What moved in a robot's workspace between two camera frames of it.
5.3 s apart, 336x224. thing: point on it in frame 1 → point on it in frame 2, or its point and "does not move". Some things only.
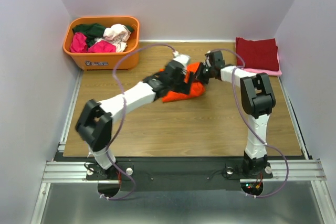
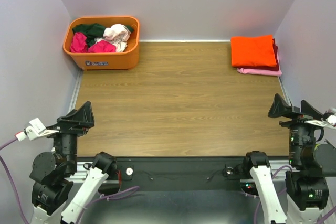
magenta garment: (79, 45) does not move
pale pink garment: (116, 34) does not move
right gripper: (199, 77) → (279, 106)
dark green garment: (93, 31) does not move
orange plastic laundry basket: (105, 61) does not move
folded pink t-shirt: (270, 72) does not move
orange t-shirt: (196, 88) → (254, 51)
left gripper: (183, 87) → (80, 120)
